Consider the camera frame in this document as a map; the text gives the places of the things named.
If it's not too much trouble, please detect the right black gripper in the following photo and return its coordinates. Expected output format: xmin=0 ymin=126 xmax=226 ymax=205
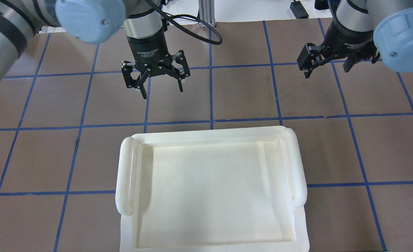
xmin=297 ymin=19 xmax=381 ymax=79

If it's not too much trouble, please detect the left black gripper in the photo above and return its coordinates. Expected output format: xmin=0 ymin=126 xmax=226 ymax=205
xmin=121 ymin=33 xmax=191 ymax=99

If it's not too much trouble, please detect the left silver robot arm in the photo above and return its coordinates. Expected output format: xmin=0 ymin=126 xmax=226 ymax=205
xmin=0 ymin=0 xmax=190 ymax=98

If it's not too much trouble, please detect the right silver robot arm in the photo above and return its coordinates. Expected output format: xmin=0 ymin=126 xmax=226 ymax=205
xmin=297 ymin=0 xmax=413 ymax=78

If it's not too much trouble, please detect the black power adapter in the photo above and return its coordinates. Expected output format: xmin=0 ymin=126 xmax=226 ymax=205
xmin=289 ymin=0 xmax=309 ymax=19

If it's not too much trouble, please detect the white plastic tray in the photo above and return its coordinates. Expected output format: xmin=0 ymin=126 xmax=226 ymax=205
xmin=115 ymin=126 xmax=309 ymax=252

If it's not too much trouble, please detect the aluminium frame post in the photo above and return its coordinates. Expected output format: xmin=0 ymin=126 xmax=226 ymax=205
xmin=198 ymin=0 xmax=216 ymax=27

